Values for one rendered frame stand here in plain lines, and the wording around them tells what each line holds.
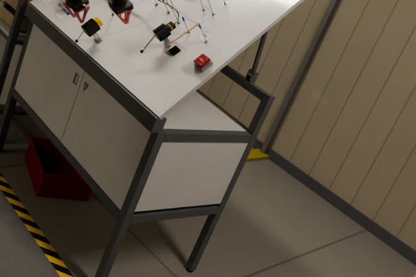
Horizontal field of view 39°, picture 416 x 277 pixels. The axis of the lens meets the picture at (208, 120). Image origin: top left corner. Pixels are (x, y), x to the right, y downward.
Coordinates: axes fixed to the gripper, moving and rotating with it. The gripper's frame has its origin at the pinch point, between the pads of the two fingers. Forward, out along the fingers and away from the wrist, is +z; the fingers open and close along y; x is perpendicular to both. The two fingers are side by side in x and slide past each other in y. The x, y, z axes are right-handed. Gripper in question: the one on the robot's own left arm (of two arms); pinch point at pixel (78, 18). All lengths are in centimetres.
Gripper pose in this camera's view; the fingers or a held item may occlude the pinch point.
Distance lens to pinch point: 248.2
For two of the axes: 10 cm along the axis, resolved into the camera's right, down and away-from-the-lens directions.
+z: -0.1, 7.4, 6.7
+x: -7.3, 4.5, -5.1
